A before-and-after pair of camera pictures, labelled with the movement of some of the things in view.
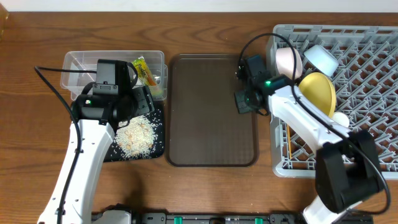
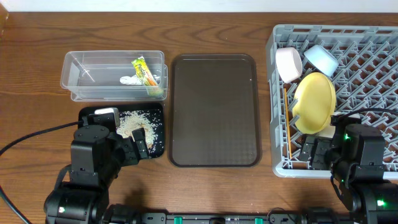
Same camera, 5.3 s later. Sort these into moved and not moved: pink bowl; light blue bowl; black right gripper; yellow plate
Moved: black right gripper
Not moved: yellow plate; pink bowl; light blue bowl
